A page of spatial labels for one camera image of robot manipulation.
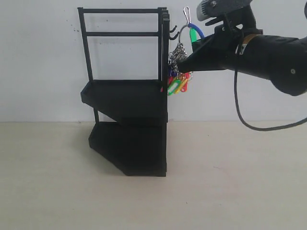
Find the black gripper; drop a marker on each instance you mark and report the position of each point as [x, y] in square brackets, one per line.
[209, 53]

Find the colourful key tag bunch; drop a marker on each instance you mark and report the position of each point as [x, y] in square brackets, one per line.
[178, 81]

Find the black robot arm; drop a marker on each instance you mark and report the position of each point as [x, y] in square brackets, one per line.
[240, 46]

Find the black two-tier metal rack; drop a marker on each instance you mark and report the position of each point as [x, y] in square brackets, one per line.
[130, 115]

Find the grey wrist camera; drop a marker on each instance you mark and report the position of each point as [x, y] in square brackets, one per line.
[214, 8]

